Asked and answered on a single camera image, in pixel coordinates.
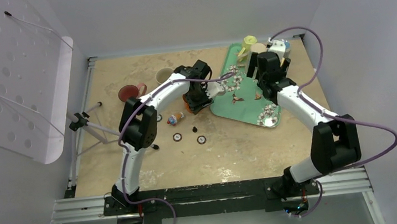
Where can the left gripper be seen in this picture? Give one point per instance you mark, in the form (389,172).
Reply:
(197,106)

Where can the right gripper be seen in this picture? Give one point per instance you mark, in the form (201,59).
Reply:
(253,64)

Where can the orange mug black handle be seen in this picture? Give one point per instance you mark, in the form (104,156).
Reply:
(194,103)

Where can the cream mug with coral print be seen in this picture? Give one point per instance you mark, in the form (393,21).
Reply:
(163,74)

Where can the pink halloween mug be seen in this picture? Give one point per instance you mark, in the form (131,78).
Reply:
(134,91)

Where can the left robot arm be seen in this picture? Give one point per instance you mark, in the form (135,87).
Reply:
(175,87)

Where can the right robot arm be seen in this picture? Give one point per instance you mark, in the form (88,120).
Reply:
(335,142)

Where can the beige dragon print mug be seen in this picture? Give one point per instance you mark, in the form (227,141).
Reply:
(254,50)

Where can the blue mug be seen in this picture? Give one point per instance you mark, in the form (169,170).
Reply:
(287,48)

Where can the lime green mug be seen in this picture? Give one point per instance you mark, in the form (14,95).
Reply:
(246,44)

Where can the ice cream cone toy figure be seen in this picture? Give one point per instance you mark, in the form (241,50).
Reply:
(175,118)

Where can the green floral tray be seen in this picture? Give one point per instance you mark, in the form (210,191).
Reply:
(243,100)

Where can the white perforated panel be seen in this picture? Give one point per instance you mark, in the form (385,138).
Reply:
(35,64)

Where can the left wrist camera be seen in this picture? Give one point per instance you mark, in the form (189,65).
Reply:
(215,89)

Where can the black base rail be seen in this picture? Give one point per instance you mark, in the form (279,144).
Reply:
(269,194)

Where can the aluminium frame rail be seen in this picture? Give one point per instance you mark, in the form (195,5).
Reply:
(92,208)

